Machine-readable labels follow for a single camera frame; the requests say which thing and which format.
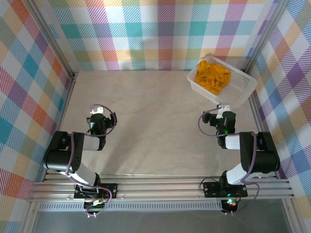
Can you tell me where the white plastic basket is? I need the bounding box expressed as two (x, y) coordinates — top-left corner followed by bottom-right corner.
(187, 53), (258, 109)

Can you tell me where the yellow t-shirt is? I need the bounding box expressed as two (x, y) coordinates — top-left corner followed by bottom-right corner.
(195, 60), (232, 95)

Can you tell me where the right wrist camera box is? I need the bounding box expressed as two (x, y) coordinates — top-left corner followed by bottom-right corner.
(216, 103), (230, 120)

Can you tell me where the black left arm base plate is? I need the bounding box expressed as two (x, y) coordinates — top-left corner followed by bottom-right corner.
(73, 183), (119, 201)

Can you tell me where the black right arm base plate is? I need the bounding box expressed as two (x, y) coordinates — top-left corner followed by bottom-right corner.
(202, 181), (249, 199)

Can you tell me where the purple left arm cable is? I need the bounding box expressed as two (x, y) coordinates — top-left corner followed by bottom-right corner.
(65, 103), (118, 217)

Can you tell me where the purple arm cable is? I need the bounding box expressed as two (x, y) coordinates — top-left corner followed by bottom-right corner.
(65, 103), (118, 217)
(198, 109), (260, 216)

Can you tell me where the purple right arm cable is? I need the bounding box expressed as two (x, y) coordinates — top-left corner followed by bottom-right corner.
(198, 109), (260, 216)

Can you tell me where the aluminium mounting rail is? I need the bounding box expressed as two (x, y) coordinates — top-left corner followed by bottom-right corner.
(26, 178), (296, 202)

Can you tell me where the grey slotted cable duct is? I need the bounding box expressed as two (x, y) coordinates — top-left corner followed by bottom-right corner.
(38, 202), (223, 212)

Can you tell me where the aluminium frame post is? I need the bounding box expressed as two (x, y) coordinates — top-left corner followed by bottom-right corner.
(24, 0), (79, 83)
(243, 0), (291, 73)

